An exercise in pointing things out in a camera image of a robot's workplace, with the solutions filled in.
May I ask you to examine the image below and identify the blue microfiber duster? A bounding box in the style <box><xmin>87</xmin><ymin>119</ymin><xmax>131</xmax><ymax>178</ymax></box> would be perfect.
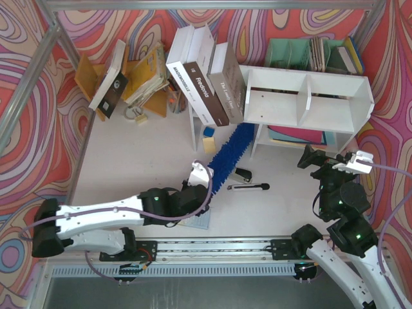
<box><xmin>208</xmin><ymin>123</ymin><xmax>254</xmax><ymax>198</ymax></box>

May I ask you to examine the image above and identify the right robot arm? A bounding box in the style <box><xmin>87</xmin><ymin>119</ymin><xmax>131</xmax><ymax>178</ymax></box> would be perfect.
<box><xmin>291</xmin><ymin>145</ymin><xmax>411</xmax><ymax>308</ymax></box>

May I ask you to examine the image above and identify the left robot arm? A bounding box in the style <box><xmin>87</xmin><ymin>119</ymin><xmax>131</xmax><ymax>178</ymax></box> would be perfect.
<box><xmin>32</xmin><ymin>182</ymin><xmax>210</xmax><ymax>260</ymax></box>

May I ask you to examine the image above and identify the white bookshelf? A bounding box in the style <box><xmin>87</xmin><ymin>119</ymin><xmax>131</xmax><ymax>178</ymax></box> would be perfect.
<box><xmin>189</xmin><ymin>64</ymin><xmax>376</xmax><ymax>158</ymax></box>

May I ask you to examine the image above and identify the coloured paper stack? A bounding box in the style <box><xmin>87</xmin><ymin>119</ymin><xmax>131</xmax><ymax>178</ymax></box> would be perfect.
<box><xmin>268</xmin><ymin>126</ymin><xmax>336</xmax><ymax>149</ymax></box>

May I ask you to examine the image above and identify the calculator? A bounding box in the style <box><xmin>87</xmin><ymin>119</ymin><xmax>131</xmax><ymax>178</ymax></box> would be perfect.
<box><xmin>178</xmin><ymin>210</ymin><xmax>211</xmax><ymax>230</ymax></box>

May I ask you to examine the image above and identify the pink toy pig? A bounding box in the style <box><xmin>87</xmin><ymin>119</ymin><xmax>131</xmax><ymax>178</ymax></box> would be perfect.
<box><xmin>343</xmin><ymin>138</ymin><xmax>359</xmax><ymax>153</ymax></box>

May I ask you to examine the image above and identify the yellow sticky note pad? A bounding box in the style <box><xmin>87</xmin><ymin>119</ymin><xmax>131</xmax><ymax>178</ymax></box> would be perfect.
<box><xmin>202</xmin><ymin>137</ymin><xmax>216</xmax><ymax>154</ymax></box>

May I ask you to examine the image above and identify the beige black stapler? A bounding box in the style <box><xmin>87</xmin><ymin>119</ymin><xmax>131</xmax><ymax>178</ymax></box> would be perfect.
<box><xmin>229</xmin><ymin>167</ymin><xmax>252</xmax><ymax>184</ymax></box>

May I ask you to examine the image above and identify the white box cutter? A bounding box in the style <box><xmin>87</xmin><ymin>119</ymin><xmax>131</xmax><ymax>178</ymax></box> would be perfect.
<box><xmin>227</xmin><ymin>183</ymin><xmax>270</xmax><ymax>191</ymax></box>

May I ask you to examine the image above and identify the blue small box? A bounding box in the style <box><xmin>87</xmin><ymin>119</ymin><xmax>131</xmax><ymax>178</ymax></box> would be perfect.
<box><xmin>203</xmin><ymin>127</ymin><xmax>215</xmax><ymax>138</ymax></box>

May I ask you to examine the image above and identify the green desk organizer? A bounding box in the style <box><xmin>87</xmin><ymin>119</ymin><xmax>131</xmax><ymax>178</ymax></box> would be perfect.
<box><xmin>264</xmin><ymin>36</ymin><xmax>365</xmax><ymax>75</ymax></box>

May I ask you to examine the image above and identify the grey Lonely Ones book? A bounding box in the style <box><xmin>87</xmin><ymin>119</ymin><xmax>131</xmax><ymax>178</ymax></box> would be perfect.
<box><xmin>209</xmin><ymin>42</ymin><xmax>247</xmax><ymax>124</ymax></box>

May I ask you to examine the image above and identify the yellow books stack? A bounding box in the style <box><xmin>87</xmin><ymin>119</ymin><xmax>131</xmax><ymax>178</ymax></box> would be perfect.
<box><xmin>124</xmin><ymin>41</ymin><xmax>169</xmax><ymax>107</ymax></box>

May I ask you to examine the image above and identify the brown Fredonia book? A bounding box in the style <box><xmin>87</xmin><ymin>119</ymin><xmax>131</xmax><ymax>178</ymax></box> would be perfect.
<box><xmin>183</xmin><ymin>25</ymin><xmax>229</xmax><ymax>127</ymax></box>

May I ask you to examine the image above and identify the black white book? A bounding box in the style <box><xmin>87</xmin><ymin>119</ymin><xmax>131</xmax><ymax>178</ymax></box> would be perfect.
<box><xmin>89</xmin><ymin>39</ymin><xmax>128</xmax><ymax>118</ymax></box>

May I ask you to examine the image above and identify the white Mademoiselle book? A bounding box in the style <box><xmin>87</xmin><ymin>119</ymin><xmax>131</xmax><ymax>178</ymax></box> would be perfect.
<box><xmin>166</xmin><ymin>25</ymin><xmax>214</xmax><ymax>125</ymax></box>

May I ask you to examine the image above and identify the yellow wooden book rack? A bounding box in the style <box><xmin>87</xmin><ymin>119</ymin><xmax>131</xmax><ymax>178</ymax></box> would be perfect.
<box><xmin>74</xmin><ymin>44</ymin><xmax>169</xmax><ymax>122</ymax></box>

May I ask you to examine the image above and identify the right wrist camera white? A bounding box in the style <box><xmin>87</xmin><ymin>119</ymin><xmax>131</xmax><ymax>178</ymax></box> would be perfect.
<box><xmin>332</xmin><ymin>150</ymin><xmax>373</xmax><ymax>174</ymax></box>

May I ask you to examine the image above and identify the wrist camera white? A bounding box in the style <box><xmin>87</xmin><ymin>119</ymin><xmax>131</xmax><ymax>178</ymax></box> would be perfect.
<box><xmin>187</xmin><ymin>160</ymin><xmax>214</xmax><ymax>188</ymax></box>
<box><xmin>332</xmin><ymin>150</ymin><xmax>373</xmax><ymax>174</ymax></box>

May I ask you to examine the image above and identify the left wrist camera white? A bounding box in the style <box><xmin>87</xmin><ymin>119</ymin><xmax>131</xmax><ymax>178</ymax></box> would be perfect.
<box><xmin>187</xmin><ymin>160</ymin><xmax>214</xmax><ymax>188</ymax></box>

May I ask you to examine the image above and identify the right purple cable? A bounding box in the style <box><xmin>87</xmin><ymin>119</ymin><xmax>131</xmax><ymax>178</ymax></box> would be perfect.
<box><xmin>366</xmin><ymin>160</ymin><xmax>412</xmax><ymax>306</ymax></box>

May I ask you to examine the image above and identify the purple cable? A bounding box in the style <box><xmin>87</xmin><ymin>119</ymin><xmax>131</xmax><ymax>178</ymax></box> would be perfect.
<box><xmin>19</xmin><ymin>160</ymin><xmax>215</xmax><ymax>284</ymax></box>
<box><xmin>366</xmin><ymin>160</ymin><xmax>412</xmax><ymax>306</ymax></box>

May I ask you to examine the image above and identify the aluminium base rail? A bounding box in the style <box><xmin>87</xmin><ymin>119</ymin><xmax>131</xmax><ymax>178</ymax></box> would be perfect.
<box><xmin>38</xmin><ymin>236</ymin><xmax>392</xmax><ymax>277</ymax></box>

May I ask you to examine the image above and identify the key ring with padlock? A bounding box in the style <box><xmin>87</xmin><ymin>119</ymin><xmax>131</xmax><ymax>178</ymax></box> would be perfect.
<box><xmin>124</xmin><ymin>105</ymin><xmax>148</xmax><ymax>125</ymax></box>

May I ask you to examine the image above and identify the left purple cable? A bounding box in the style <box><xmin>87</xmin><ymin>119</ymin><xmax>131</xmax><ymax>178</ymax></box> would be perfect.
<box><xmin>19</xmin><ymin>160</ymin><xmax>215</xmax><ymax>284</ymax></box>

